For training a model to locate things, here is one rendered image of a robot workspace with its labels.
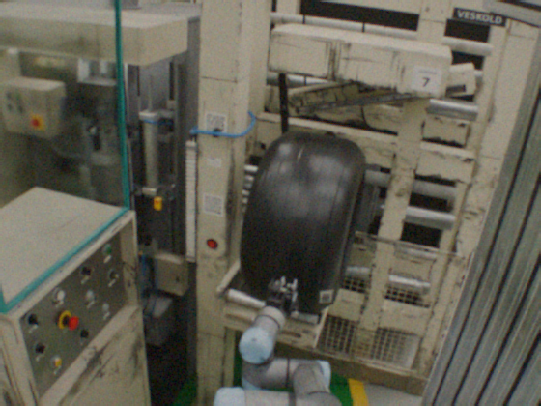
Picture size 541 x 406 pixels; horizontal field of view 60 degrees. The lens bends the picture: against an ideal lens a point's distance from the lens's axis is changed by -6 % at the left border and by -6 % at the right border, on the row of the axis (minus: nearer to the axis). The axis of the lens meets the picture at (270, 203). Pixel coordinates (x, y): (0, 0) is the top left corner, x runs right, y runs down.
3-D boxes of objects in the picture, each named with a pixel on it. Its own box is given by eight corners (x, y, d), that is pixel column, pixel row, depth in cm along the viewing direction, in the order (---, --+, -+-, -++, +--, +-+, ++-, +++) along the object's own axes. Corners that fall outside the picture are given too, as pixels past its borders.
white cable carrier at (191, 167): (186, 260, 185) (185, 141, 163) (191, 253, 189) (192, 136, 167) (197, 263, 184) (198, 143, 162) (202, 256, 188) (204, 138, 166)
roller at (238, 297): (228, 285, 177) (230, 290, 180) (223, 297, 174) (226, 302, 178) (323, 310, 168) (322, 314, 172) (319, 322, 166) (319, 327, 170)
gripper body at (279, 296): (298, 283, 136) (287, 305, 125) (295, 309, 139) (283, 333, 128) (272, 276, 138) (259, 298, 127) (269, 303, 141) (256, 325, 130)
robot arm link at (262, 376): (283, 399, 121) (287, 366, 117) (239, 395, 121) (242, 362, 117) (283, 379, 128) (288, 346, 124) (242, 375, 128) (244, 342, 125)
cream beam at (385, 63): (267, 72, 170) (270, 30, 163) (286, 60, 191) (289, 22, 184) (443, 102, 156) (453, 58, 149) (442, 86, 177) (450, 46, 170)
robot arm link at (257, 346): (236, 362, 117) (237, 334, 114) (250, 337, 127) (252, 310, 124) (267, 371, 115) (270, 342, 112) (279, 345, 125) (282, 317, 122)
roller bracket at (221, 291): (213, 312, 175) (214, 291, 171) (250, 255, 209) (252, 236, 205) (222, 314, 174) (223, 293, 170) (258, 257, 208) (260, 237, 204)
